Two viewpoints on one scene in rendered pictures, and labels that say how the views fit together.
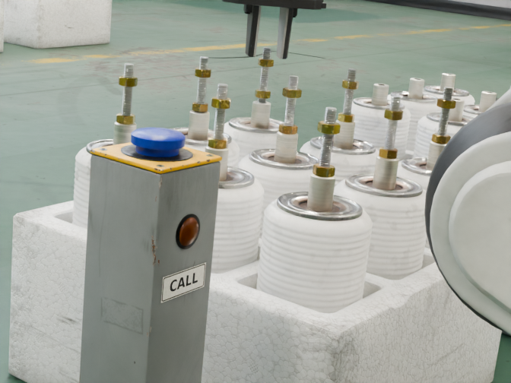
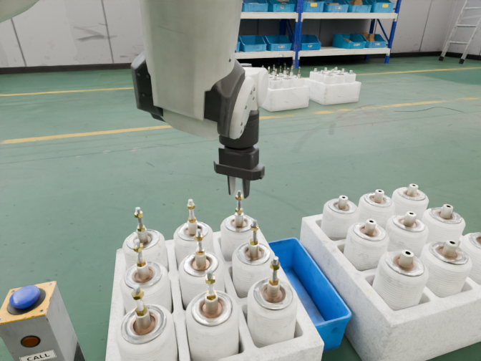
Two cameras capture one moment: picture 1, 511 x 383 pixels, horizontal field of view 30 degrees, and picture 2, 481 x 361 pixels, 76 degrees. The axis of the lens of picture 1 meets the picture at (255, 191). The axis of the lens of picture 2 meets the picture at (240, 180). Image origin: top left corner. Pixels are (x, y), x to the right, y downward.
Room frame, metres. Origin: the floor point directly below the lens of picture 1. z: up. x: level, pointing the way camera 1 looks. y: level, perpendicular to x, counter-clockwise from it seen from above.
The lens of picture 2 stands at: (0.64, -0.41, 0.72)
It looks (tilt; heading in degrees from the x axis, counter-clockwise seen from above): 28 degrees down; 39
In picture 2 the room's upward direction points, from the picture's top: straight up
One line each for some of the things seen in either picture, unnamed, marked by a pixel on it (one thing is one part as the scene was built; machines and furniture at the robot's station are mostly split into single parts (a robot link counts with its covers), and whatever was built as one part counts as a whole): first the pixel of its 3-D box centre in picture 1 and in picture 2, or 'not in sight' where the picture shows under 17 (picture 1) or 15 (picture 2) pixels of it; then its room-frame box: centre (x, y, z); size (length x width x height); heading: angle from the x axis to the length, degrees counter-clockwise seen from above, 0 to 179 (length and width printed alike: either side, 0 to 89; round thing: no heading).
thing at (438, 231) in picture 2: not in sight; (434, 243); (1.51, -0.40, 0.16); 0.10 x 0.10 x 0.18
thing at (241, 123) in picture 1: (259, 126); (239, 223); (1.13, 0.00, 0.25); 0.08 x 0.08 x 0.01
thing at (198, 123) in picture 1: (198, 126); (192, 226); (1.04, 0.07, 0.26); 0.02 x 0.02 x 0.03
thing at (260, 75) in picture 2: not in sight; (240, 87); (1.11, -0.02, 0.60); 0.13 x 0.09 x 0.07; 27
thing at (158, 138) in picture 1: (157, 145); (26, 298); (0.69, 0.08, 0.32); 0.04 x 0.04 x 0.02
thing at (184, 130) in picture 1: (197, 137); (192, 230); (1.04, 0.07, 0.25); 0.08 x 0.08 x 0.01
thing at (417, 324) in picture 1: (269, 303); (205, 315); (0.97, -0.03, 0.09); 0.39 x 0.39 x 0.18; 55
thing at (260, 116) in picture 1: (260, 115); (239, 219); (1.13, 0.00, 0.26); 0.02 x 0.02 x 0.03
